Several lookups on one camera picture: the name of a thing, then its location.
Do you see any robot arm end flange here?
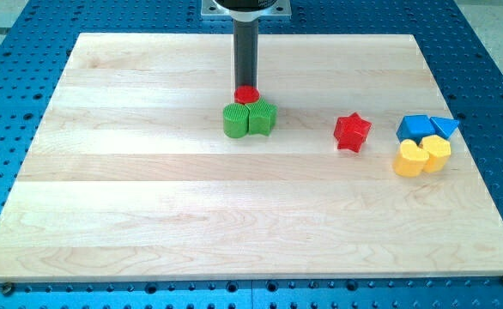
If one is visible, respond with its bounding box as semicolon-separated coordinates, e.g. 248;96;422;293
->
214;0;276;22

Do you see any green star block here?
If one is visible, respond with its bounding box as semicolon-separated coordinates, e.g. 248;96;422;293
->
246;99;277;136

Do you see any red star block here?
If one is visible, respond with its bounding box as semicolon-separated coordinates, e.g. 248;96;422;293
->
333;112;372;153

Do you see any green cylinder block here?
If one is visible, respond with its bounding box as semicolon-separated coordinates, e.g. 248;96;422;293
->
222;103;250;138

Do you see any red cylinder block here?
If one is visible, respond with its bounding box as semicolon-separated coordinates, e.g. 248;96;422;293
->
233;85;260;105

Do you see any light wooden board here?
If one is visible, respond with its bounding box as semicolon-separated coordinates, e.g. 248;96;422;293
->
0;33;503;282

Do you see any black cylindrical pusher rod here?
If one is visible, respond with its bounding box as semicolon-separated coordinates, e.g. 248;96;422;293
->
233;20;258;88

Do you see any silver robot mounting plate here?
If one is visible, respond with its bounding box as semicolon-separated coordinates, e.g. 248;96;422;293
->
198;0;292;20

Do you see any yellow heart block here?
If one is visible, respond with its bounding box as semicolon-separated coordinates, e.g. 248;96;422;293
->
392;139;429;178

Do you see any blue cube block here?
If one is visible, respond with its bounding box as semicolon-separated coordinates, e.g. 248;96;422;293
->
396;114;435;143

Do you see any yellow hexagon block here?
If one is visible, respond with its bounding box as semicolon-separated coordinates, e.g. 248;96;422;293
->
420;135;451;173

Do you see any blue triangle block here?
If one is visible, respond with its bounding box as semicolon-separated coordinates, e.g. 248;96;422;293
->
430;116;460;140

